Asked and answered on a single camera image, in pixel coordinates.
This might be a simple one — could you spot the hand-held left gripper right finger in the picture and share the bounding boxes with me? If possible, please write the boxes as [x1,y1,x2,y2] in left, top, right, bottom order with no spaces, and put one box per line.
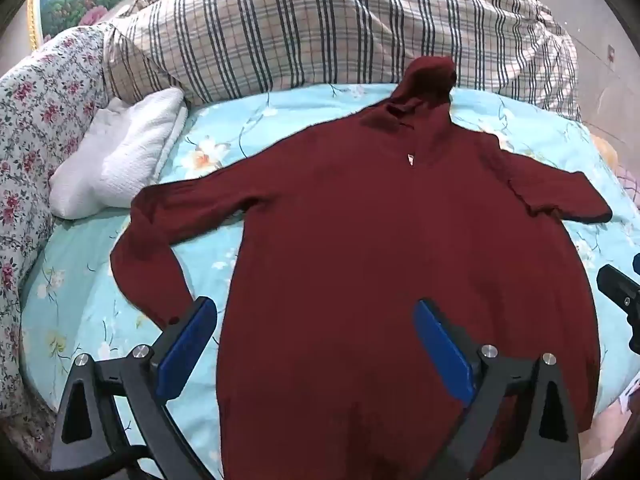
[412,299,583,480]

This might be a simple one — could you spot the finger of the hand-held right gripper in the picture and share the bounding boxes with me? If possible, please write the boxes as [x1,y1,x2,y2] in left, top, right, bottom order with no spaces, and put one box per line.
[597,263,640,356]

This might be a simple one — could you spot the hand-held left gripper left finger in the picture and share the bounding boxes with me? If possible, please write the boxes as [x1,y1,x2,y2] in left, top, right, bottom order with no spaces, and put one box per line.
[50,296,218,480]

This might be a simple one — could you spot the dark red knitted sweater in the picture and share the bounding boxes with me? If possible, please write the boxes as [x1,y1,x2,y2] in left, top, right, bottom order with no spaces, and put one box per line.
[110,56,613,480]

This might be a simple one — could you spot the orange pink cloth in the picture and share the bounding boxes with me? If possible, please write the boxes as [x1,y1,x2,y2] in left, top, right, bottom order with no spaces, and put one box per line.
[590,135,640,211]

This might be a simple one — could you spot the light blue floral bed sheet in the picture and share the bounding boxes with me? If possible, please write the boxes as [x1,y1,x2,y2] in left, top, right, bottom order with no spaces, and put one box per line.
[20,82,640,480]

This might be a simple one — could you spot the white folded towel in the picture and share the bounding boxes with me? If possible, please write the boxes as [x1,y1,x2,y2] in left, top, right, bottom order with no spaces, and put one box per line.
[49,87,190,220]

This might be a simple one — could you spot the pink floral quilt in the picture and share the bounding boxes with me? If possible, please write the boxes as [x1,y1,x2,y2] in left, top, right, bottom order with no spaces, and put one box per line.
[0,25,118,456]

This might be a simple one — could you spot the plaid checked quilt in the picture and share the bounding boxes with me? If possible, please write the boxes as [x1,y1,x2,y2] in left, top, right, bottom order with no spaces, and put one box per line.
[102,0,583,123]

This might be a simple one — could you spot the gold framed landscape painting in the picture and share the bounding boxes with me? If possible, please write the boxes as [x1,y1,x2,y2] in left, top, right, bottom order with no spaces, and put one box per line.
[27,0,196,53]

